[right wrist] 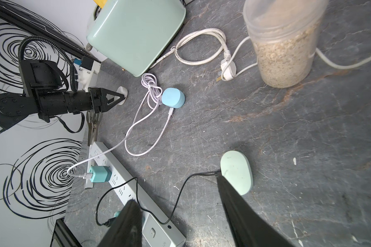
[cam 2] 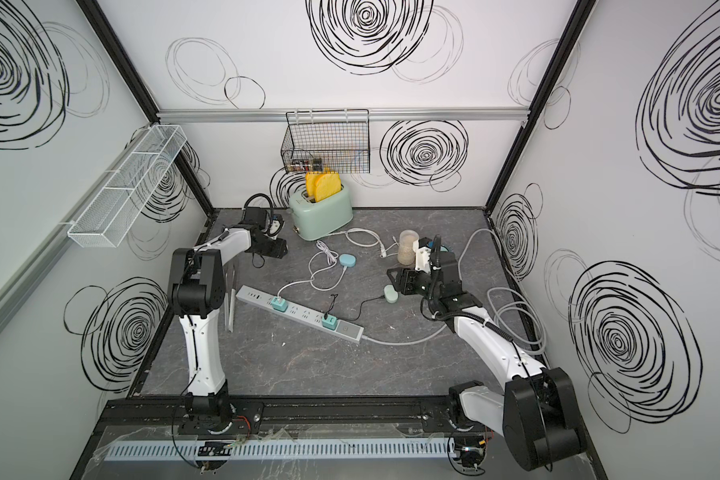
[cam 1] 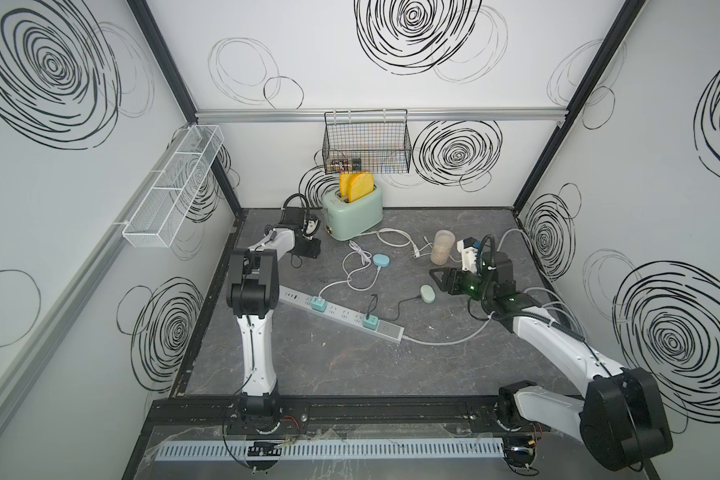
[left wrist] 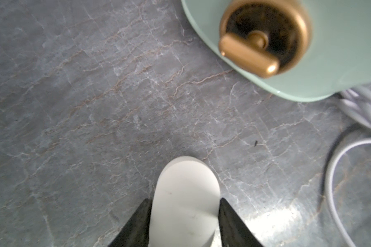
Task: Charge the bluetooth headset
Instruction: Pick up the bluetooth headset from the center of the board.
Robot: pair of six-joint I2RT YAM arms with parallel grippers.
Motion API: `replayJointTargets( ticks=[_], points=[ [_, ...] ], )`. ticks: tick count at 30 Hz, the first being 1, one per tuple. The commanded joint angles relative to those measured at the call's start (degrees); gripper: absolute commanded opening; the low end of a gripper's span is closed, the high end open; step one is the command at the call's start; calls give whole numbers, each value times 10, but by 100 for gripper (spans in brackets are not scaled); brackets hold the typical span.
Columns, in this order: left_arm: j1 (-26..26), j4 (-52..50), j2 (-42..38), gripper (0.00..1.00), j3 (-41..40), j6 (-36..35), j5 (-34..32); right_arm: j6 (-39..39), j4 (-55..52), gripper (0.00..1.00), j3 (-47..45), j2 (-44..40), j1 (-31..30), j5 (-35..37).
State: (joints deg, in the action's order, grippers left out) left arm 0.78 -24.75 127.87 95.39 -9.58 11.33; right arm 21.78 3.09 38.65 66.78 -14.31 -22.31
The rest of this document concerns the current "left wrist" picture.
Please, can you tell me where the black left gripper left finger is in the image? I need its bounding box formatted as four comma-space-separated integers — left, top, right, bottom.
108, 198, 153, 247

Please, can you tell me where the white round speaker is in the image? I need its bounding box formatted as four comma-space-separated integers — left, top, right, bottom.
149, 156, 221, 247

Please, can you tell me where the mint green toaster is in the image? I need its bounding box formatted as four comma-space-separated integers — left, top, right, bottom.
181, 1, 371, 102

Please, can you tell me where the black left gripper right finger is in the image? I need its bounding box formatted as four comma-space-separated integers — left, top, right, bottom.
218, 198, 263, 247

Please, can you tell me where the lilac usb cable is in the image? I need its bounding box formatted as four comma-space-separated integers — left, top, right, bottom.
324, 86, 371, 247

